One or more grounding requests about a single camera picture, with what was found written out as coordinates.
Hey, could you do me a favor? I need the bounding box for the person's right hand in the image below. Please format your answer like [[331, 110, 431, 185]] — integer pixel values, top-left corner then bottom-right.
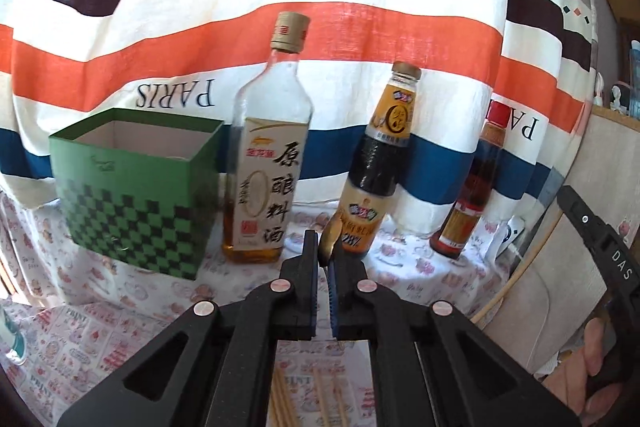
[[542, 317, 626, 426]]

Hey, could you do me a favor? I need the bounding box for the wooden chopstick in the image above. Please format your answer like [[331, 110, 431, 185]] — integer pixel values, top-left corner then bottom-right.
[[312, 366, 331, 427], [332, 376, 350, 427], [270, 366, 299, 427]]

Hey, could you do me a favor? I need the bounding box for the red capped sauce bottle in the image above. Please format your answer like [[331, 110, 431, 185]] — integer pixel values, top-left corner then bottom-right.
[[430, 101, 511, 259]]

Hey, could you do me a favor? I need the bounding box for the dark oyster sauce bottle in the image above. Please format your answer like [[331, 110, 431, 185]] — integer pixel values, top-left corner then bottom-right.
[[337, 62, 422, 258]]

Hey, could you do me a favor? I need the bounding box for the green checkered box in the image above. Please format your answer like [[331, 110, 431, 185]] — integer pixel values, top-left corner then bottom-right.
[[49, 108, 224, 280]]

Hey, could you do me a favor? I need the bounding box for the bear print cloth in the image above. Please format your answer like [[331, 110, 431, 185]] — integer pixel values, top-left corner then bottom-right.
[[1, 195, 508, 343]]

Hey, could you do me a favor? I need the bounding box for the clear cooking wine bottle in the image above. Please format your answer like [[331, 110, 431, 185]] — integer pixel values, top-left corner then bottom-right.
[[222, 12, 314, 263]]

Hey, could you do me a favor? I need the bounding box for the striped cloth backdrop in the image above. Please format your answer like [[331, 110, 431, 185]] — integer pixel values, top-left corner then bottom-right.
[[0, 0, 601, 238]]

